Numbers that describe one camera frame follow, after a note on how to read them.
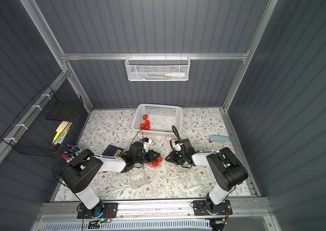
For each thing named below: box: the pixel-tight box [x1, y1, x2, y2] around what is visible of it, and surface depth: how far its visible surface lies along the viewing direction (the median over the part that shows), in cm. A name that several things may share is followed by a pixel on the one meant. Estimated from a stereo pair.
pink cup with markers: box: [61, 144, 81, 163], surface depth 84 cm
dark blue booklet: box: [101, 144, 125, 158], surface depth 97 cm
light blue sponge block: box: [209, 134, 231, 143], surface depth 101 cm
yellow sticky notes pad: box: [51, 120, 70, 144], surface depth 75 cm
